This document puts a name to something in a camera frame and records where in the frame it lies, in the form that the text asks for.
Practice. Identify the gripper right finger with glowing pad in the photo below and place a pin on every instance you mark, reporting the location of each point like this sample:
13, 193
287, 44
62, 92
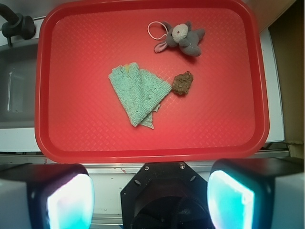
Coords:
257, 193

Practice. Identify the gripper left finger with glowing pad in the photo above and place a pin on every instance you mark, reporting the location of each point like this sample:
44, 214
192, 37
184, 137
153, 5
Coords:
45, 196

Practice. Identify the light blue terry cloth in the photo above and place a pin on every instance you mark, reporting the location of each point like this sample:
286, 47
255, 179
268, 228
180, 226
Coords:
140, 92

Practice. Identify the red plastic tray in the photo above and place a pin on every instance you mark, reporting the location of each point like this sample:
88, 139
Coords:
79, 118

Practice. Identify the stainless steel sink basin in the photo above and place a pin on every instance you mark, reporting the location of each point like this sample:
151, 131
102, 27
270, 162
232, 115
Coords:
17, 84

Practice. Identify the brown crumbly cookie chunk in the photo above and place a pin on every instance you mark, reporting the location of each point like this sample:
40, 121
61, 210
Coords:
182, 83

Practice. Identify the grey plush mouse toy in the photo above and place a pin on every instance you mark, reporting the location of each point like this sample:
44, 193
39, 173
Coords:
182, 35

